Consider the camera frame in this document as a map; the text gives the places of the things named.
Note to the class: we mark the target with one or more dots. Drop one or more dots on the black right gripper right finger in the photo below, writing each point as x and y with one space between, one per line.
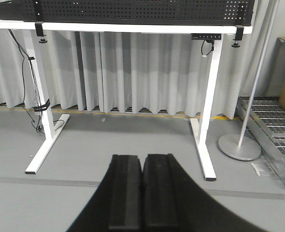
174 202

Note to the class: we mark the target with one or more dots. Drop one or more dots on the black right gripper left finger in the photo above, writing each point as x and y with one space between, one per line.
116 205

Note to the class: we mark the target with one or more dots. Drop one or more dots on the white standing desk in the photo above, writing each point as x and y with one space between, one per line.
199 126

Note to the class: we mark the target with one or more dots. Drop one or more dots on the silver floor lamp stand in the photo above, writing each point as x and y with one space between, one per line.
241 147

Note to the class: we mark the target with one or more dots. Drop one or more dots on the metal floor grating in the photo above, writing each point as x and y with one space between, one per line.
266 123

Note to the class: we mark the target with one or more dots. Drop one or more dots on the black desk control panel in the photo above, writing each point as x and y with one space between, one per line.
206 36

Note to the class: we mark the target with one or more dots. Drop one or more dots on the black right table clamp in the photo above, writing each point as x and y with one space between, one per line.
238 36

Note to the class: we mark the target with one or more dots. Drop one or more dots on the black table clamp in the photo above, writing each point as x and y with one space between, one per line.
40 32
238 36

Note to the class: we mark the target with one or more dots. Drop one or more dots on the black perforated pegboard panel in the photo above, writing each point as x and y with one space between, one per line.
132 12

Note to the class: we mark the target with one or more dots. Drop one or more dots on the black left table clamp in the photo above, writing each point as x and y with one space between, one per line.
40 32

